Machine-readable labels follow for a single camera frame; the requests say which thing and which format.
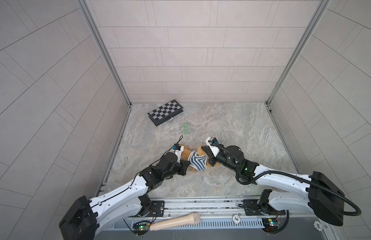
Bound left green circuit board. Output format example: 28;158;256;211
132;220;151;236

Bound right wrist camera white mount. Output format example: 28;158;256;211
205;137;220;157

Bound aluminium mounting rail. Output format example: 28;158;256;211
125;196;321;223

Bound right circuit board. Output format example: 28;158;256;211
262;218;280;233

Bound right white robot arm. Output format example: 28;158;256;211
202;142;350;226

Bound beige wooden handle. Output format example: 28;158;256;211
149;213;201;231

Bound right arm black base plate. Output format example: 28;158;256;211
239;200;286;216

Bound blue white striped sweater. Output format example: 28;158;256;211
188;151;208;172

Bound black corrugated cable conduit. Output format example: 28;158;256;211
214;140;362;217

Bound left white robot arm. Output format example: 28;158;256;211
59;153;190;240

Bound thin black camera cable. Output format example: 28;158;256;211
89;134;184;208

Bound green brick pattern plastic bag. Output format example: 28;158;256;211
181;123;191;135

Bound folded black chess board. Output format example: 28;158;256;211
147;100;183;126

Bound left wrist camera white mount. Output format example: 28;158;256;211
170;144;184;163

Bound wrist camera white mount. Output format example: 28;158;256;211
205;137;220;157
170;144;184;163

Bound brown teddy bear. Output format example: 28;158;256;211
180;145;213;173

